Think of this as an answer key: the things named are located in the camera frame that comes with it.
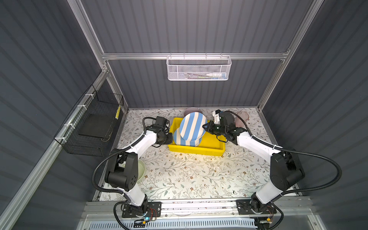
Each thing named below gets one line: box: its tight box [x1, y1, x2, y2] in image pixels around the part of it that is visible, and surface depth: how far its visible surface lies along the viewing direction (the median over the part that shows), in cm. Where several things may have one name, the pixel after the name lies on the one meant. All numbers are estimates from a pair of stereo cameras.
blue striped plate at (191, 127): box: [179, 112, 208, 141], surface depth 93 cm
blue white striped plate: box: [173, 121, 207, 148], surface depth 93 cm
